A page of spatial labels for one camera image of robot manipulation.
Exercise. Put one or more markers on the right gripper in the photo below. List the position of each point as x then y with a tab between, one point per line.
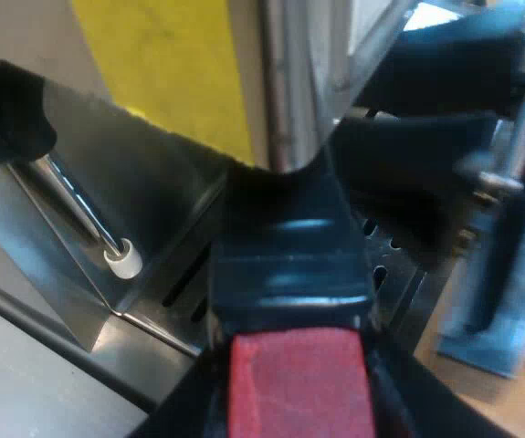
486	201

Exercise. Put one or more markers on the steel espresso machine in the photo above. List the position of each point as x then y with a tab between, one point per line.
120	182

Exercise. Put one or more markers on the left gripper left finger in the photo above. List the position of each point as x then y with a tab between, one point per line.
184	401

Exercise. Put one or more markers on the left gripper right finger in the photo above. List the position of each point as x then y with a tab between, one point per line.
422	401

